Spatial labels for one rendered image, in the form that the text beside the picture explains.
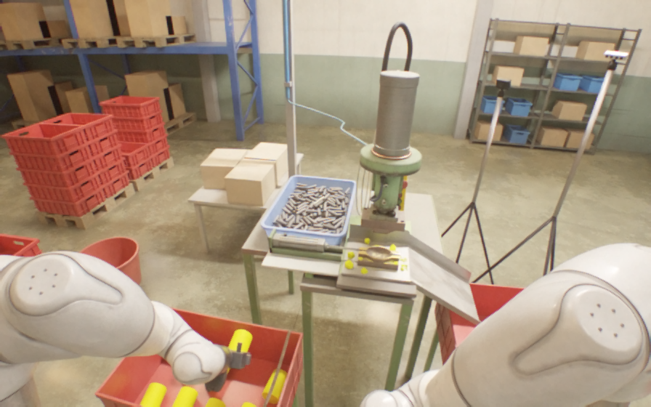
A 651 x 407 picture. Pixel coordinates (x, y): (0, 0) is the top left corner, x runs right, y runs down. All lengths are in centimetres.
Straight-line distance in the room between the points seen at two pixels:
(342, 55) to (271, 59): 133
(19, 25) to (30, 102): 141
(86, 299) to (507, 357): 43
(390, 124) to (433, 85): 537
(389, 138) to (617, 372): 89
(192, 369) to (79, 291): 55
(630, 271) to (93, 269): 59
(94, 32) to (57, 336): 666
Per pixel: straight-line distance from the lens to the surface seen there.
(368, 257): 138
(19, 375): 60
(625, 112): 770
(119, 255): 326
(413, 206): 195
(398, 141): 111
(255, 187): 262
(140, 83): 662
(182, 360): 95
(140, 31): 643
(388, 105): 108
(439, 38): 637
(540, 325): 35
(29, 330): 46
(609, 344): 35
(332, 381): 222
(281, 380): 142
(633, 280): 46
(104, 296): 46
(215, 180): 298
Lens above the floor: 189
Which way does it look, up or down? 30 degrees down
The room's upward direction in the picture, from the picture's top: 1 degrees clockwise
